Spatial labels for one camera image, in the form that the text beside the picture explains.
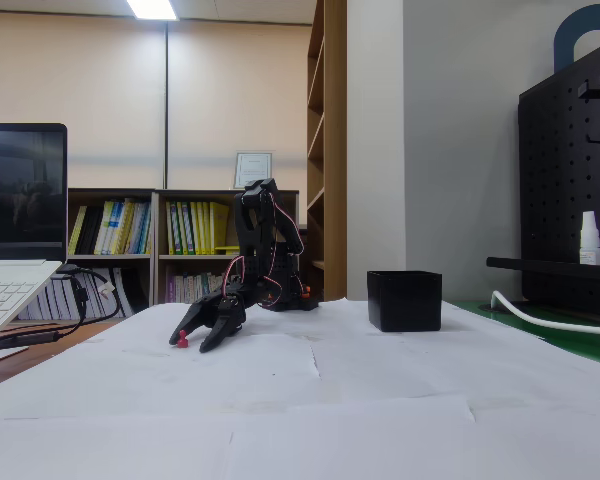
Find black open box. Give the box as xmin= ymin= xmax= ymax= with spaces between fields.
xmin=366 ymin=269 xmax=443 ymax=333

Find yellow leaning book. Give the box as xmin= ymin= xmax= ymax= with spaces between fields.
xmin=68 ymin=204 xmax=88 ymax=255

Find blue arch shaped board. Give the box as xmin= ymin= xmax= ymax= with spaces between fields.
xmin=553 ymin=3 xmax=600 ymax=75

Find white paper sheet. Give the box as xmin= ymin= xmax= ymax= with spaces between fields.
xmin=299 ymin=298 xmax=486 ymax=341
xmin=467 ymin=389 xmax=600 ymax=480
xmin=0 ymin=333 xmax=324 ymax=421
xmin=227 ymin=393 xmax=476 ymax=480
xmin=309 ymin=319 xmax=600 ymax=404
xmin=92 ymin=302 xmax=244 ymax=354
xmin=237 ymin=299 xmax=316 ymax=341
xmin=0 ymin=412 xmax=236 ymax=480

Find ceiling light panel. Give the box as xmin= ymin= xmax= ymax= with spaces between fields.
xmin=125 ymin=0 xmax=178 ymax=22

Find black pegboard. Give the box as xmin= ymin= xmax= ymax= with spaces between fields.
xmin=517 ymin=35 xmax=600 ymax=321

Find low wooden bookshelf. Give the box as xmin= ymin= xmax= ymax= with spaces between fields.
xmin=67 ymin=188 xmax=156 ymax=321
xmin=152 ymin=188 xmax=301 ymax=307

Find tall wooden bookshelf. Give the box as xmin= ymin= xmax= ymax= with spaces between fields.
xmin=307 ymin=0 xmax=349 ymax=303

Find red servo cable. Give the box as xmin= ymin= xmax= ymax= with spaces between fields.
xmin=221 ymin=255 xmax=247 ymax=296

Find white power strip cable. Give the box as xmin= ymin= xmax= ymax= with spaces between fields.
xmin=489 ymin=290 xmax=600 ymax=335

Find black book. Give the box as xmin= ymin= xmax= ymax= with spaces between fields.
xmin=75 ymin=204 xmax=105 ymax=255

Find white laptop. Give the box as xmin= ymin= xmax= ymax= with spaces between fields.
xmin=0 ymin=123 xmax=69 ymax=350

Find black laptop cable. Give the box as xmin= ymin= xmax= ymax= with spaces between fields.
xmin=0 ymin=263 xmax=90 ymax=351

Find white leaning book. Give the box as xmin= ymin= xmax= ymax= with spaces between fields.
xmin=110 ymin=267 xmax=134 ymax=319

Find black pegboard shelf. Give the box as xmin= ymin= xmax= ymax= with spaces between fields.
xmin=485 ymin=256 xmax=600 ymax=282

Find white small bottle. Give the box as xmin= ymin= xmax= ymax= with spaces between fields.
xmin=578 ymin=210 xmax=600 ymax=266

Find framed certificate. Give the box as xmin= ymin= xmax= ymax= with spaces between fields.
xmin=233 ymin=151 xmax=275 ymax=191

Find black looped cable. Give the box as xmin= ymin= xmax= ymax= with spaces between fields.
xmin=82 ymin=269 xmax=124 ymax=322

